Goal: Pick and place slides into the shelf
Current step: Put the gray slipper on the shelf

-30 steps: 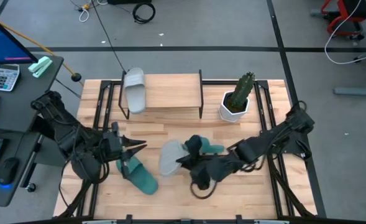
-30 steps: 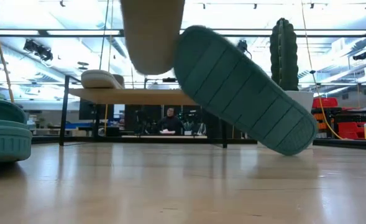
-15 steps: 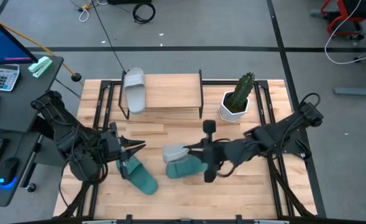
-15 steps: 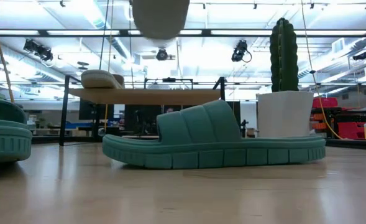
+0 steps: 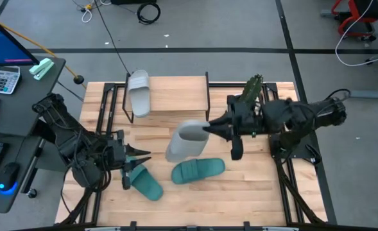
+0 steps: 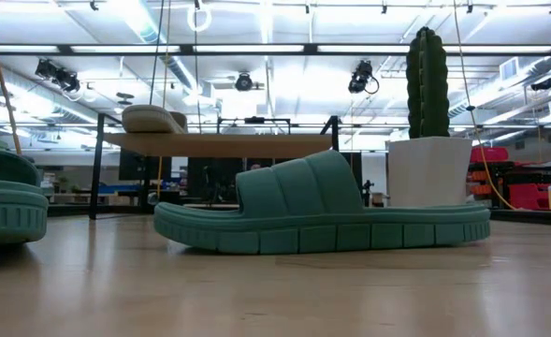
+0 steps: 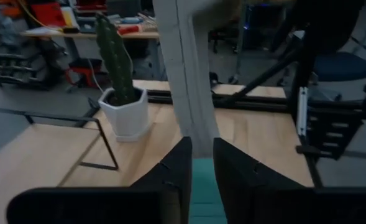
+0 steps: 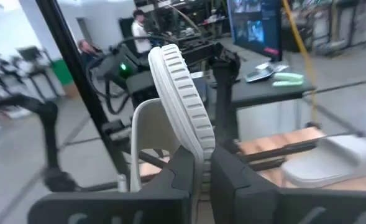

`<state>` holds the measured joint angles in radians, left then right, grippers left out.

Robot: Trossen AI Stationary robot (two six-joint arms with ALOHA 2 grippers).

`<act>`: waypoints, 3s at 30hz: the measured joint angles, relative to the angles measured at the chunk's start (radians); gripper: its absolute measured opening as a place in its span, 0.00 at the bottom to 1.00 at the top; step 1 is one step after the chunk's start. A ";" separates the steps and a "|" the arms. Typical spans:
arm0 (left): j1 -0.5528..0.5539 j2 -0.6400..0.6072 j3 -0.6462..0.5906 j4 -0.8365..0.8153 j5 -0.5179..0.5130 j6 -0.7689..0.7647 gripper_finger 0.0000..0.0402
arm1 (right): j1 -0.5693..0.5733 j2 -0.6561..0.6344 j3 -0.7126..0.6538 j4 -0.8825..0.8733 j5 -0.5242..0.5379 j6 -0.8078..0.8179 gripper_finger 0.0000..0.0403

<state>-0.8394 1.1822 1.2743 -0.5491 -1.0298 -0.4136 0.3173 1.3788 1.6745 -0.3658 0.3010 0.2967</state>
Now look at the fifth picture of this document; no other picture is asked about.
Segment long black cable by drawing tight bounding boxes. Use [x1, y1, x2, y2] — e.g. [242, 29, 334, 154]
[93, 0, 132, 77]

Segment short white cable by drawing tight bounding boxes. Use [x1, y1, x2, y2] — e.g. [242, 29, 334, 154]
[81, 8, 93, 24]

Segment mint green stapler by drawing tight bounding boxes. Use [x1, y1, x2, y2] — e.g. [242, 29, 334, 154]
[28, 57, 55, 81]

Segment red and black cart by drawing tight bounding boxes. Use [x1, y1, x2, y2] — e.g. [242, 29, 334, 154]
[320, 0, 378, 42]

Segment black computer mouse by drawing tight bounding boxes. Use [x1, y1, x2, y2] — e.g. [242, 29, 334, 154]
[0, 162, 21, 193]

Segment yellow cable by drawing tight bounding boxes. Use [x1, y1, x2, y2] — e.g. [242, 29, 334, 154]
[0, 21, 87, 90]

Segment dark grey desk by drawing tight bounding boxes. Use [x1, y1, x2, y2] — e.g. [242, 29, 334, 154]
[0, 56, 67, 214]

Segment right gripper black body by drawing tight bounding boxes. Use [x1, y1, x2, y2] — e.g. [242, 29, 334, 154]
[227, 95, 263, 161]

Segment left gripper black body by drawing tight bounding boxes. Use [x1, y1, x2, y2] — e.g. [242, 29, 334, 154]
[107, 130, 131, 191]

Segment teal rubber slide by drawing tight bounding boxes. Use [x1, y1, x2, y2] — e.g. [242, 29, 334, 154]
[120, 156, 164, 202]
[171, 157, 227, 185]

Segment black table frame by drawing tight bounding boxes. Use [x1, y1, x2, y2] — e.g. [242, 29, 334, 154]
[55, 81, 329, 231]

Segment grey rubber slide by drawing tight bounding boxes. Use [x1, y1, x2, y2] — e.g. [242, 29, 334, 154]
[165, 119, 211, 164]
[127, 69, 151, 119]

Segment white calculator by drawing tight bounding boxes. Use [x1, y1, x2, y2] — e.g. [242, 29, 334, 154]
[0, 65, 22, 96]

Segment wooden shelf with black frame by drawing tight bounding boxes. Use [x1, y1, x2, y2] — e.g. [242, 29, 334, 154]
[121, 71, 211, 124]

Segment green cactus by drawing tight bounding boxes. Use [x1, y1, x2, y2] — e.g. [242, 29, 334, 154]
[239, 73, 264, 105]

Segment long white cable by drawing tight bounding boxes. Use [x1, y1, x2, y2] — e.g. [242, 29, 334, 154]
[335, 0, 378, 67]

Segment grey metal stand foot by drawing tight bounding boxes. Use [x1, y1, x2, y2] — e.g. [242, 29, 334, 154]
[344, 81, 378, 99]

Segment coiled black cable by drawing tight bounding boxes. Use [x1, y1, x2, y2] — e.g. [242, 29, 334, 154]
[136, 2, 162, 26]

